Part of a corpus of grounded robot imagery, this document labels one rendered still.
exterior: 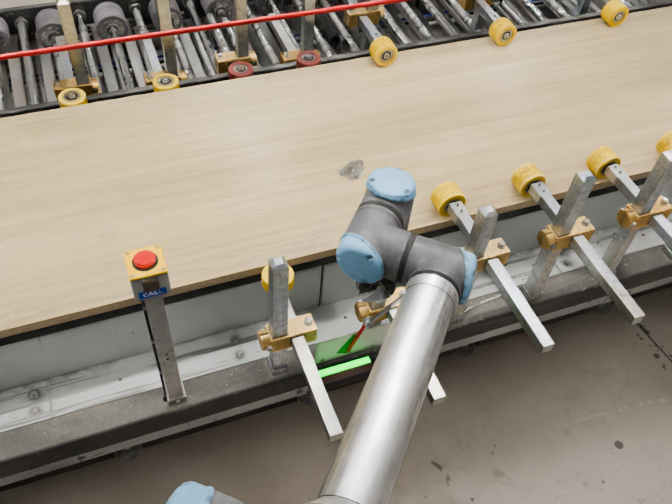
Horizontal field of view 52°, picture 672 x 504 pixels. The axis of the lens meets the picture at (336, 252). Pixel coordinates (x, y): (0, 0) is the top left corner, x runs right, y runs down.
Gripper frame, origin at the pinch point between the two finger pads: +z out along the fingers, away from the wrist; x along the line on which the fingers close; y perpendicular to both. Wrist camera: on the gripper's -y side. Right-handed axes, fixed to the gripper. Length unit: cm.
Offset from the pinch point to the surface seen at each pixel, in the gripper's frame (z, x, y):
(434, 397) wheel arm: 15.1, 19.9, -6.8
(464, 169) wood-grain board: 11, -41, -45
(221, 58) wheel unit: 14, -116, 7
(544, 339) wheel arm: 5.1, 19.0, -32.8
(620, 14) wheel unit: 6, -93, -135
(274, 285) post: -5.7, -6.0, 22.5
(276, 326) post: 10.0, -6.0, 22.1
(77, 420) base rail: 31, -9, 70
